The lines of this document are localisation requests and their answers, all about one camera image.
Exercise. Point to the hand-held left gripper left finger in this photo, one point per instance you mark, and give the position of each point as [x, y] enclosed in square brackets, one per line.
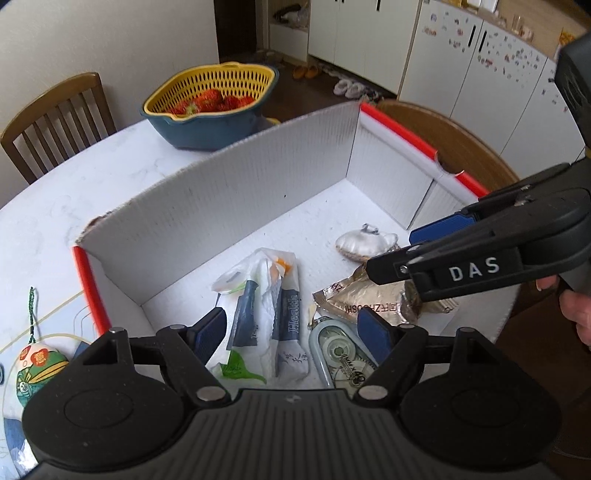
[210, 331]

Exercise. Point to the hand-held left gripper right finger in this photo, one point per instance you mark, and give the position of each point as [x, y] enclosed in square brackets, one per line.
[373, 333]

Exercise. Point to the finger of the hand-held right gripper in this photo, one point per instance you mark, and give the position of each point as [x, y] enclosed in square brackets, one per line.
[438, 230]
[461, 272]

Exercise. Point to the gold snack packet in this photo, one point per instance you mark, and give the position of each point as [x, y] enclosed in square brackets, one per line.
[364, 300]

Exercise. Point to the red and white cardboard box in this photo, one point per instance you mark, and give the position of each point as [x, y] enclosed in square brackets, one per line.
[231, 194]

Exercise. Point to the person's right hand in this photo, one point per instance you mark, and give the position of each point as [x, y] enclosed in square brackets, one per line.
[577, 314]

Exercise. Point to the white and blue sock pack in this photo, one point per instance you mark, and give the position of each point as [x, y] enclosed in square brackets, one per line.
[244, 318]
[291, 341]

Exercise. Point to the correction tape dispenser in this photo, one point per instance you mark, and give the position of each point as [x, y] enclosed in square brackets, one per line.
[339, 355]

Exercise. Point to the green leaf-shaped tag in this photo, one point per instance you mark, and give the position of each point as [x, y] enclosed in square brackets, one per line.
[238, 367]

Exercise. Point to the white wrapped bun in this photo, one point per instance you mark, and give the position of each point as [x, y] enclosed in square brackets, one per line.
[364, 242]

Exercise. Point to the clear plastic bag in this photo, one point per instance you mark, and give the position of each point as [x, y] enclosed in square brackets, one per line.
[263, 265]

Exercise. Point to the round-backed wooden chair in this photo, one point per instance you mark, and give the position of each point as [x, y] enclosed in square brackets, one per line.
[461, 138]

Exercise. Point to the white slipper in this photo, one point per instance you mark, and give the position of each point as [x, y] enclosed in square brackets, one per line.
[340, 86]
[355, 90]

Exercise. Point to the white cabinet with stickers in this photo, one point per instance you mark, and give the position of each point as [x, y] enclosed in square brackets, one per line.
[508, 69]

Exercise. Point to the green embroidered tassel pendant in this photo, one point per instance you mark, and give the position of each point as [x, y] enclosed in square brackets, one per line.
[39, 369]

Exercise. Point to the yellow slipper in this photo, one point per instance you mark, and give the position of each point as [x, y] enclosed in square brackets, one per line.
[300, 72]
[312, 70]

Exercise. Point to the white tall cabinet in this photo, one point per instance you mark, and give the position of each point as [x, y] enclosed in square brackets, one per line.
[360, 37]

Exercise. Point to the pile of strawberries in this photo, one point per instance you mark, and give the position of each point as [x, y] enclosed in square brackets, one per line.
[212, 99]

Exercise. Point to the yellow colander basket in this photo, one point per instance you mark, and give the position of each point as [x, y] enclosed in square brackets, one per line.
[258, 76]

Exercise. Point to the white low cabinet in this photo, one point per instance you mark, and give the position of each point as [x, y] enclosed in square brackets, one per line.
[288, 44]

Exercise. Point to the slatted wooden chair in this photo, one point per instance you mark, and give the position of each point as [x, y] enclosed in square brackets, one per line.
[55, 120]

